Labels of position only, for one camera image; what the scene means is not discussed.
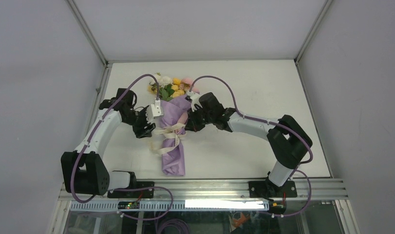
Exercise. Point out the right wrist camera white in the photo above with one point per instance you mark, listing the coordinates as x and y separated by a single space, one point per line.
194 99

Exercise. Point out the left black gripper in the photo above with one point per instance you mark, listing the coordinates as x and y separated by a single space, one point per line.
141 131

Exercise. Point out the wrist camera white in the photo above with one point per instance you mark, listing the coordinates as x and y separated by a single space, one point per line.
194 99
156 109

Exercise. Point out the cream ribbon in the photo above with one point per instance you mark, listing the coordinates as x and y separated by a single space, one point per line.
169 133

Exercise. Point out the aluminium front rail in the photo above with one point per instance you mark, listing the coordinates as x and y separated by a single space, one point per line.
236 189

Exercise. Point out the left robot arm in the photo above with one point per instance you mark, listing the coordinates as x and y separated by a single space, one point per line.
83 169

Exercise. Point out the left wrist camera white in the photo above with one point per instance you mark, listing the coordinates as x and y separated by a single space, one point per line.
156 109

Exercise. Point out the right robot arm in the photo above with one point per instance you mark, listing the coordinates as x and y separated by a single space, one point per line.
288 141

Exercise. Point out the pink fake flower stem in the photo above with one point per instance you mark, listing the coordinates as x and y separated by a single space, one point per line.
186 85

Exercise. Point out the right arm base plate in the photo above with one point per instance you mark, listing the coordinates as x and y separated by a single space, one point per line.
266 189

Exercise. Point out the white led light bar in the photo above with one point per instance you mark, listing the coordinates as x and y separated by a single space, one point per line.
215 204

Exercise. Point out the pink purple wrapping paper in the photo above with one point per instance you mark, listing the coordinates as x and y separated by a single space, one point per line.
175 111

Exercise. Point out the white fake flower stem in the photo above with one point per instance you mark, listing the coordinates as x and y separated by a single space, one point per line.
163 88

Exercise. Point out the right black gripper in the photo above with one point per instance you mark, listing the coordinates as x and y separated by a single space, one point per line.
191 123

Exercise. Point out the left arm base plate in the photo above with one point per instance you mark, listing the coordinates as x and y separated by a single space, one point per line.
141 189

